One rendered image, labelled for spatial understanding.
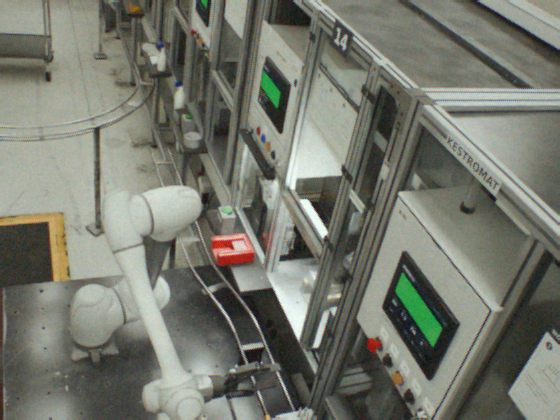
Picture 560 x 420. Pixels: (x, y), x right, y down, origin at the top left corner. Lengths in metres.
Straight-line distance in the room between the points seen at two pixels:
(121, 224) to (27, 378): 0.84
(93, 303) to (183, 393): 0.71
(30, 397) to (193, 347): 0.65
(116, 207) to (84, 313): 0.60
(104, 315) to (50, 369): 0.30
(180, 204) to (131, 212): 0.16
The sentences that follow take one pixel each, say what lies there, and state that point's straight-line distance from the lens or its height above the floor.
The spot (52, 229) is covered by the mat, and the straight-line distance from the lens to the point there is 4.12.
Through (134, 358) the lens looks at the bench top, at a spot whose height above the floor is 0.68.
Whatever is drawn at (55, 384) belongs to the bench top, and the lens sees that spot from 2.41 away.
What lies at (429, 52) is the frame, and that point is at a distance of 1.89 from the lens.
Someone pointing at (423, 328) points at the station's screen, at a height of 1.60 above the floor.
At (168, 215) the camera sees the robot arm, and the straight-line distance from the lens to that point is 1.88.
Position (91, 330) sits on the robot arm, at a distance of 2.36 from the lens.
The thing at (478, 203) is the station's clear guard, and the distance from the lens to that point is 1.35.
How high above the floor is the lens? 2.60
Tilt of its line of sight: 36 degrees down
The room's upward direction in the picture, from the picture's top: 11 degrees clockwise
